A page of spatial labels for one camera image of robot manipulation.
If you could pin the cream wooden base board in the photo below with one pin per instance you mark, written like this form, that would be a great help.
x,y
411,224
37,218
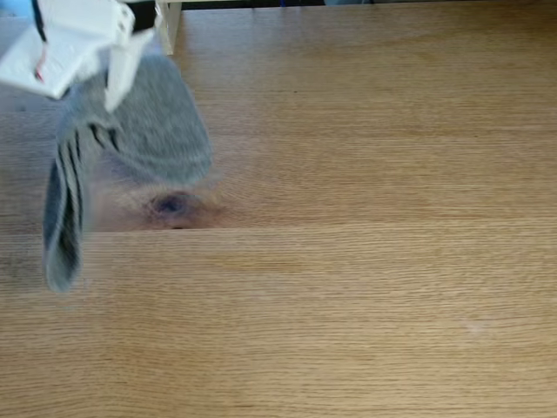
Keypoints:
x,y
169,26

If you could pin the grey terry cloth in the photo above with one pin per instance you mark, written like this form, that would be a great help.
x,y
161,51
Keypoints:
x,y
161,130

